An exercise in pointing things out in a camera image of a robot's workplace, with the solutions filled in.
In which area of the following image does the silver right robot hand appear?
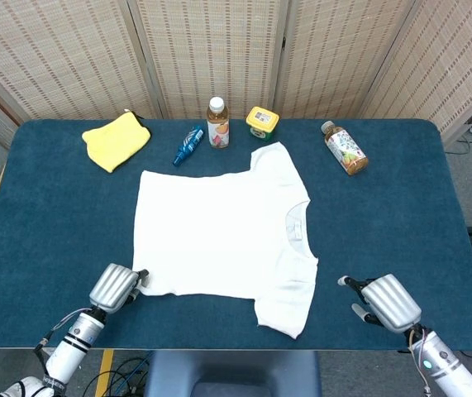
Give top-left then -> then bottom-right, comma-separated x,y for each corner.
336,272 -> 422,334

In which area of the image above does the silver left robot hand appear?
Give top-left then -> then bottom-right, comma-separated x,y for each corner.
88,262 -> 150,314

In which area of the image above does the white T-shirt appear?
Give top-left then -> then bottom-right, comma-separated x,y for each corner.
131,141 -> 319,341

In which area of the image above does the blue carpet table cover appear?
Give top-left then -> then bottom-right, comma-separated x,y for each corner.
0,118 -> 472,352

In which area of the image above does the blue-grey chair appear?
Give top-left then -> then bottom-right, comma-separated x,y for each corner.
143,350 -> 323,397

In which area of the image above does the yellow cloth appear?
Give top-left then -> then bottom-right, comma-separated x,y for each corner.
81,110 -> 152,174

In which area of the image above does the blue plastic bottle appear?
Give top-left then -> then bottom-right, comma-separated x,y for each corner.
172,126 -> 205,167

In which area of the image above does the tea bottle with green label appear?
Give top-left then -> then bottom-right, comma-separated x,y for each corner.
320,120 -> 369,177

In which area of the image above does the tea bottle with peach label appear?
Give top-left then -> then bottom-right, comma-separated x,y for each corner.
206,96 -> 231,151

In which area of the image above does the green container with yellow lid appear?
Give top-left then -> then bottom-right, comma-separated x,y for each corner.
246,106 -> 280,141

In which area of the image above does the right arm wrist cable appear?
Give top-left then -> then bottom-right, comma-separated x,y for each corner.
408,326 -> 433,395

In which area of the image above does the arm wrist cable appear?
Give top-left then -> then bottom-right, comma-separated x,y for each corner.
408,326 -> 433,395
32,308 -> 93,363

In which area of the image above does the left arm wrist cable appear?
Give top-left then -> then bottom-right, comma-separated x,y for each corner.
32,308 -> 93,363

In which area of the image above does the blue floor cable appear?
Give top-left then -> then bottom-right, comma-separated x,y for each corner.
113,355 -> 154,396

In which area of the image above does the black floor cable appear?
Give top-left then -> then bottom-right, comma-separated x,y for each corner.
82,358 -> 150,397

